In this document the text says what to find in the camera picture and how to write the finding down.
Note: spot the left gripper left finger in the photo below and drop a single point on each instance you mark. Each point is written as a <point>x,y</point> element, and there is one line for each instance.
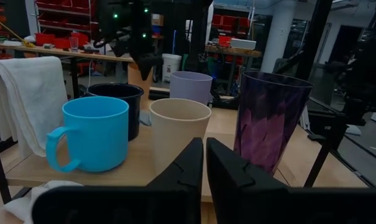
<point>184,171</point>

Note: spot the clear drinking glass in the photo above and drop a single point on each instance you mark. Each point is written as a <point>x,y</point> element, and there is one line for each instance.
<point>73,45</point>

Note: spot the purple faceted plastic tumbler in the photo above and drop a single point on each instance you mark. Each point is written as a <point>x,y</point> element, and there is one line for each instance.
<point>268,124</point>

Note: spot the wooden workbench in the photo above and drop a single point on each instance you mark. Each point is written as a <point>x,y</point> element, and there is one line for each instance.
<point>234,50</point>
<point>82,53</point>

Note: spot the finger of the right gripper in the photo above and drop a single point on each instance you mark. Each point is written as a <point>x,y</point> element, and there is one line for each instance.
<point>156,61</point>
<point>145,70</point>

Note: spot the beige plastic cup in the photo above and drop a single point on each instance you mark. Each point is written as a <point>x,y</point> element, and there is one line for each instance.
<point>175,130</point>

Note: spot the white plaid dish towel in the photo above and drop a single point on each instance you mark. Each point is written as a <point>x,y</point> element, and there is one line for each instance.
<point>20,205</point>

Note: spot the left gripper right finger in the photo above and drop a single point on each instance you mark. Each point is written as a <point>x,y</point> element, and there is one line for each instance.
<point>228,171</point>

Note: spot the white box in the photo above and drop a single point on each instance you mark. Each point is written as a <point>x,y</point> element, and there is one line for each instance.
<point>243,44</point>

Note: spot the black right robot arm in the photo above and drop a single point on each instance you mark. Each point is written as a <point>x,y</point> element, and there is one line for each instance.
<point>141,15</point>

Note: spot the white bucket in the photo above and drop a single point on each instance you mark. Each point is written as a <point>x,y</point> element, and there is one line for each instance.
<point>171,67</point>

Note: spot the dark navy mug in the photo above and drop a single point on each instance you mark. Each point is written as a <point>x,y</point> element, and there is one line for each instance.
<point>133,105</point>

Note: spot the lavender plastic cup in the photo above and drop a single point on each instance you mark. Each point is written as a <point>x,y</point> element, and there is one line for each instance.
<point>190,88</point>

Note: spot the red bin shelf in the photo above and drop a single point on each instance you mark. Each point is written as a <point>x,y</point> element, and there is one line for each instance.
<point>66,15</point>

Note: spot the wooden shelf with black frame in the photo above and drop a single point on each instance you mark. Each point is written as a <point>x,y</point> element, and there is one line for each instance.
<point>138,155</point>

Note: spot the grey cloth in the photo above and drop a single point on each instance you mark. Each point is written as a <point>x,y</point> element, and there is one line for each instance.
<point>145,118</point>

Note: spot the white pillar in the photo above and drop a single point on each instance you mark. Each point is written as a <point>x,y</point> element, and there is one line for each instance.
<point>281,37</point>

